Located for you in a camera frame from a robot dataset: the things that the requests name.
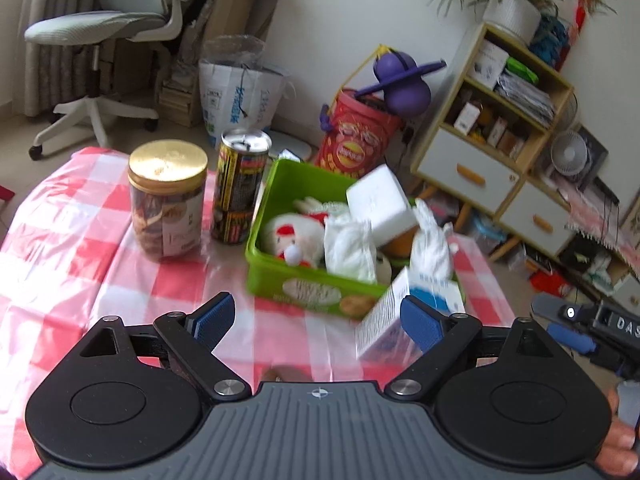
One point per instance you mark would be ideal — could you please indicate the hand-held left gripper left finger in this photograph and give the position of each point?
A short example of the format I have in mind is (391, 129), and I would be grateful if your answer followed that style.
(215, 317)

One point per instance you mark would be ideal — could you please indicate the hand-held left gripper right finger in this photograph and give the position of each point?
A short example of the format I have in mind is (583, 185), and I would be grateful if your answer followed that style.
(422, 322)

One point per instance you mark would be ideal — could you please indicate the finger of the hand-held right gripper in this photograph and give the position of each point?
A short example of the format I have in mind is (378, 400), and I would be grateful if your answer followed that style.
(555, 307)
(575, 341)

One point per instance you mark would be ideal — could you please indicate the blue white milk carton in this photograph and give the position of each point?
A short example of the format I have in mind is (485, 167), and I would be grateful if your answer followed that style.
(385, 320)

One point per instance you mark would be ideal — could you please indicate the green plastic box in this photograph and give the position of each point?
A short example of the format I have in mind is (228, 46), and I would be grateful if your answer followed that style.
(280, 275)

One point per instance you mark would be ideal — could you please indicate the white plastic bag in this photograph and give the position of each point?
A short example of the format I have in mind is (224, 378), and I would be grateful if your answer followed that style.
(350, 250)
(431, 245)

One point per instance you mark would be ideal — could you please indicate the hamburger plush toy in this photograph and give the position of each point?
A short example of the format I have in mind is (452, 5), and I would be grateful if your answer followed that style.
(397, 242)

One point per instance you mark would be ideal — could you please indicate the white plush red hat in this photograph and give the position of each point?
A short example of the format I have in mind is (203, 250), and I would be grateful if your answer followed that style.
(300, 237)

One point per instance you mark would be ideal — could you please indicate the white foam block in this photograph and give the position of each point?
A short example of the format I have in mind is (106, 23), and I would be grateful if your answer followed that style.
(380, 200)

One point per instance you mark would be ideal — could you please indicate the rabbit plush checked dress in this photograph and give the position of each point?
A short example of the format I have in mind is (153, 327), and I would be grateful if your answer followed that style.
(310, 204)

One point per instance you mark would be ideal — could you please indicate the person's right hand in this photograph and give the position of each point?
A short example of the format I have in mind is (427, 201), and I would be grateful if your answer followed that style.
(620, 447)

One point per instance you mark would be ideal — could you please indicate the red flat box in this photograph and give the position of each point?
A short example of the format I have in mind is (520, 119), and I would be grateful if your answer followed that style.
(550, 284)

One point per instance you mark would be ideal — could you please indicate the black bag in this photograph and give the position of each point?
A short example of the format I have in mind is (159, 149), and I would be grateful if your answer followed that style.
(577, 257)

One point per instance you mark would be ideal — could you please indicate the low cabinet white drawer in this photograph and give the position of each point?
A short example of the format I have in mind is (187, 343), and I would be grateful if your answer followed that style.
(537, 222)

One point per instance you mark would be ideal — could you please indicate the clear storage box blue lid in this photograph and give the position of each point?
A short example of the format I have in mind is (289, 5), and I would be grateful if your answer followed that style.
(487, 235)

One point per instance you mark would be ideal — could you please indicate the pink beaded table cover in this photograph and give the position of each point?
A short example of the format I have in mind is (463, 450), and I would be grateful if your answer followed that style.
(595, 215)

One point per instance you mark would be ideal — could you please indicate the low white wooden cabinet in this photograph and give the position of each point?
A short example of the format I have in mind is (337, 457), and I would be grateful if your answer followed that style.
(507, 200)

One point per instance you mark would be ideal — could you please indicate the cookie jar gold lid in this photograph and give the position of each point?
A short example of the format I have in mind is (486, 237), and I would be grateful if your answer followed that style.
(167, 210)

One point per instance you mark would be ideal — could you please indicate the black yellow drink can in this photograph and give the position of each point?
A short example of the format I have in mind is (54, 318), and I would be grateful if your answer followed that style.
(235, 190)

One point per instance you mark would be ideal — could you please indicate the pink checked tablecloth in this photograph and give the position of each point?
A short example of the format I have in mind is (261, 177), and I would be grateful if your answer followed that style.
(75, 260)

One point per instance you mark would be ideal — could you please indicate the small white desk fan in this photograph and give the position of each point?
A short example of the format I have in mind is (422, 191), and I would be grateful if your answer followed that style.
(569, 152)

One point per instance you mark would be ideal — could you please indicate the small brown boxes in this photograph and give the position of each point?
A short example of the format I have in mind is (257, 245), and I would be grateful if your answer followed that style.
(505, 135)

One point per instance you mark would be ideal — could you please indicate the red printed bucket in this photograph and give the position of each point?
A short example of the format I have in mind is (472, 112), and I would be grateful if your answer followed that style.
(350, 145)

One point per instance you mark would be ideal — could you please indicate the yellow shelf item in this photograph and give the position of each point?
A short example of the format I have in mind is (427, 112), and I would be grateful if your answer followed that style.
(480, 127)

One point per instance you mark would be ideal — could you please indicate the large standing fan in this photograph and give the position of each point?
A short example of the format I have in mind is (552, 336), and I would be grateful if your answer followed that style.
(569, 110)

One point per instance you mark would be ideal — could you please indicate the small white box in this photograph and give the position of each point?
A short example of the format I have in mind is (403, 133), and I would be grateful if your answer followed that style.
(466, 117)

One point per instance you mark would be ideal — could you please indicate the stack of papers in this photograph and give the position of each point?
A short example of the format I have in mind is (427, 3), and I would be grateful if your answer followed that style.
(527, 97)

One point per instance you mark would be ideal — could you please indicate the white paper shopping bag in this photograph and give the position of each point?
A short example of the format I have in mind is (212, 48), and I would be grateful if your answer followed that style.
(235, 100)

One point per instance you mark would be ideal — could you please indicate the purple jumping ball toy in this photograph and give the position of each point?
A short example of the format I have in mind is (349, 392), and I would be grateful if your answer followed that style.
(400, 85)

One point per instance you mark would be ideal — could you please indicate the green shelf item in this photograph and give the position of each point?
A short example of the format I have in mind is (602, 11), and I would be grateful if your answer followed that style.
(522, 71)

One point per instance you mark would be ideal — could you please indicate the tall white wooden cabinet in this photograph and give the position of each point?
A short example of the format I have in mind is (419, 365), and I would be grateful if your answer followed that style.
(450, 85)

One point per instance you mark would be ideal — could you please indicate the large white box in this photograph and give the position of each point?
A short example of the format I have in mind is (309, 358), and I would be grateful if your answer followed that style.
(490, 62)

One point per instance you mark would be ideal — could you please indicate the blue woven bag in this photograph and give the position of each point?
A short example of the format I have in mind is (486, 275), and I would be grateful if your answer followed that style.
(550, 40)

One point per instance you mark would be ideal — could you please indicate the potted green plant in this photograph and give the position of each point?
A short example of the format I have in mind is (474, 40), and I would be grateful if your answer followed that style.
(510, 15)

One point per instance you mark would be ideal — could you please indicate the beige curtain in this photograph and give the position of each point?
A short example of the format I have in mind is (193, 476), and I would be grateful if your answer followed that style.
(50, 70)

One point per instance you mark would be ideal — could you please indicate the flat cardboard sheets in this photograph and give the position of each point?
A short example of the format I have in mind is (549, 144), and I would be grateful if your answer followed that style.
(235, 5)

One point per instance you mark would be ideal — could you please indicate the white office chair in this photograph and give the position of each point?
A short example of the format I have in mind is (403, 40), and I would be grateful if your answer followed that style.
(90, 25)

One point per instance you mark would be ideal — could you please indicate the black picture frame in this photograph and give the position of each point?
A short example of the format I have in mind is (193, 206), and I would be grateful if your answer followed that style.
(595, 155)

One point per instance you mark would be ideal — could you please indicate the black wall plug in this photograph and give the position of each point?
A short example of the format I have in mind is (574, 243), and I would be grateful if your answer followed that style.
(407, 135)

